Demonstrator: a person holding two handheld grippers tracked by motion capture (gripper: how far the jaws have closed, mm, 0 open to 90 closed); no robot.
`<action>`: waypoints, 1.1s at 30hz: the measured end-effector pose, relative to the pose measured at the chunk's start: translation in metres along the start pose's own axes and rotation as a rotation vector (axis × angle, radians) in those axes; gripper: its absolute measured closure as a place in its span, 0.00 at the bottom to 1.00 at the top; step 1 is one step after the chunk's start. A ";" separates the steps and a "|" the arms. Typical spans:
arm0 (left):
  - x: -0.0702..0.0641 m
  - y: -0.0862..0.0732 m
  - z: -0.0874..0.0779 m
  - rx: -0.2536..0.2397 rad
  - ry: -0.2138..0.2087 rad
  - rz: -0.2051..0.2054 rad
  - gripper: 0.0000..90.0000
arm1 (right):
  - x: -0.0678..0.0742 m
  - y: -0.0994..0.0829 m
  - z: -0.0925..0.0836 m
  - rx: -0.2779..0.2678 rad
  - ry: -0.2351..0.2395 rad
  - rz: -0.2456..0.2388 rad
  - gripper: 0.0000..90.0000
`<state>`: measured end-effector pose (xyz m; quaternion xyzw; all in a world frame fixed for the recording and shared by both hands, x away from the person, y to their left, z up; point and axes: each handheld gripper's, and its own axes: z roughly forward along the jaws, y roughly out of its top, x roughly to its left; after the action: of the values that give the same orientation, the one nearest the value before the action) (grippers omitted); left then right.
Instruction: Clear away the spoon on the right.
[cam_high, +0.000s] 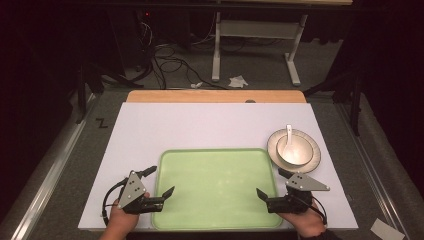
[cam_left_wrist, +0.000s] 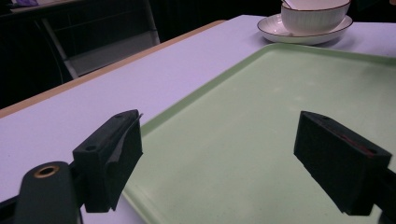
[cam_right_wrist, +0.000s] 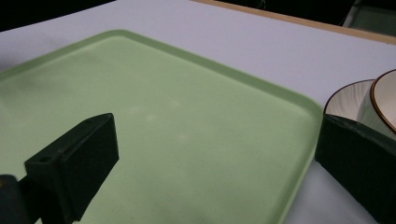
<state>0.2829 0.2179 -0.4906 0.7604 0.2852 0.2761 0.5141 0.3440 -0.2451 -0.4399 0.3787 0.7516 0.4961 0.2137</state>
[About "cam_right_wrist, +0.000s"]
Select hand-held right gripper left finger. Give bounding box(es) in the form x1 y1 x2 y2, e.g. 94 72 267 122
23 112 120 224

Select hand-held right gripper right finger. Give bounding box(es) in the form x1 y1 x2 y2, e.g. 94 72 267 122
314 113 396 224

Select white cup with brown rim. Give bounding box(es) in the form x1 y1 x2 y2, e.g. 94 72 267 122
356 68 396 142

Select white saucer with brown rim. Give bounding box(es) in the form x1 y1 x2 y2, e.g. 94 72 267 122
323 78 375 122

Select light green plastic tray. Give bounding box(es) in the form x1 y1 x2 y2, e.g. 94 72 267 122
0 29 325 224

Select pale green object in background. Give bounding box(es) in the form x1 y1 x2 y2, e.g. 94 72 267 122
342 0 396 37

